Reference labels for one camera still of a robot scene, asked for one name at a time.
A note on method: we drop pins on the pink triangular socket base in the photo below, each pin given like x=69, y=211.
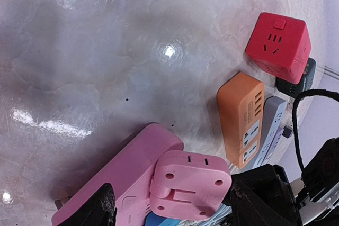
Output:
x=129, y=173

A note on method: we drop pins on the blue square plug adapter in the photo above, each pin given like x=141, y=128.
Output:
x=155, y=220

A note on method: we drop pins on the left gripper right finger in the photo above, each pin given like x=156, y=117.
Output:
x=247, y=207

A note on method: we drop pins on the orange power strip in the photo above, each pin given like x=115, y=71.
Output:
x=240, y=104

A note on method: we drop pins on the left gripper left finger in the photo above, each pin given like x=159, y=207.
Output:
x=98, y=210

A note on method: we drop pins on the purple power strip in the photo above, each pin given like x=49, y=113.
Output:
x=274, y=144

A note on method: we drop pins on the red cube plug adapter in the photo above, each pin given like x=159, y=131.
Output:
x=280, y=46

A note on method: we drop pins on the dark blue plug charger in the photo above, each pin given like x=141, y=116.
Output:
x=287, y=132

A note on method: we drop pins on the pink square plug adapter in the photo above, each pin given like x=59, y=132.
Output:
x=188, y=186

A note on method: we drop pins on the light blue power strip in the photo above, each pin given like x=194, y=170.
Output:
x=274, y=108

